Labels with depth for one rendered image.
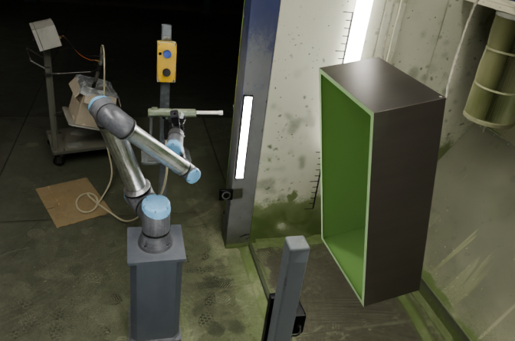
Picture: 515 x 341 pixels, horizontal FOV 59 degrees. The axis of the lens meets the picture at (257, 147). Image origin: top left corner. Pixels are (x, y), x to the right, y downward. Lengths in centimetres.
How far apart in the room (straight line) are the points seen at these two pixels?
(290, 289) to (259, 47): 198
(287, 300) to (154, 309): 168
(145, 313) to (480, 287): 207
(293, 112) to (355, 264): 107
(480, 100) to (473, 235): 92
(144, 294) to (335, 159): 134
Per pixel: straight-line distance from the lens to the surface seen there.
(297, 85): 307
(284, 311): 122
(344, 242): 310
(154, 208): 246
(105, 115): 220
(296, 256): 110
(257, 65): 294
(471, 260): 343
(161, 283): 266
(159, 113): 298
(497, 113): 335
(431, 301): 352
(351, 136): 277
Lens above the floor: 232
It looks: 27 degrees down
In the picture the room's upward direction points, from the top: 7 degrees clockwise
